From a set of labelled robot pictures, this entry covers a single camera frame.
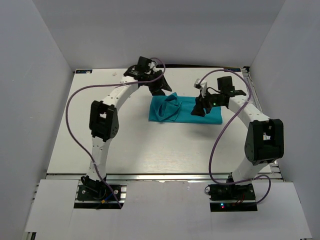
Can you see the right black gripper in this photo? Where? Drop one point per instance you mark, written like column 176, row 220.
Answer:
column 198, row 110

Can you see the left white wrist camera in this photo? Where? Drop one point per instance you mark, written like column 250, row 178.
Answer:
column 152, row 65

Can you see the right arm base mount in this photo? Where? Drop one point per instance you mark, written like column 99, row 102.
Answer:
column 231, row 198

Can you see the blue label sticker right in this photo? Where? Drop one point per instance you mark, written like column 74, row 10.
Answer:
column 233, row 69

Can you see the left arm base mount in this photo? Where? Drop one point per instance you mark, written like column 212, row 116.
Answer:
column 94, row 194

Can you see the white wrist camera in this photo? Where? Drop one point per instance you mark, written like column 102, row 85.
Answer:
column 202, row 86
column 152, row 65

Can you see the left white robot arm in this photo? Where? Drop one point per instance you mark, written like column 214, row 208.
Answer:
column 103, row 119

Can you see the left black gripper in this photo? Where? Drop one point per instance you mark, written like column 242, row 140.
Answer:
column 155, row 90

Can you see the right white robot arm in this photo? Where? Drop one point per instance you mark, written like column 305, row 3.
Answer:
column 235, row 105

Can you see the teal t-shirt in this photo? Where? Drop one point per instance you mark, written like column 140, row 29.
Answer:
column 177, row 109

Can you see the aluminium front rail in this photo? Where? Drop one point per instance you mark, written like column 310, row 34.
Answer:
column 135, row 177

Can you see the blue label sticker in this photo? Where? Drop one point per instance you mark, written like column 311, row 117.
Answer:
column 83, row 71
column 233, row 69

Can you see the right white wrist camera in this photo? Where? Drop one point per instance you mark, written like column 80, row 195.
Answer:
column 202, row 86

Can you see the blue label sticker left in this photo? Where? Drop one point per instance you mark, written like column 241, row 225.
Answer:
column 83, row 71

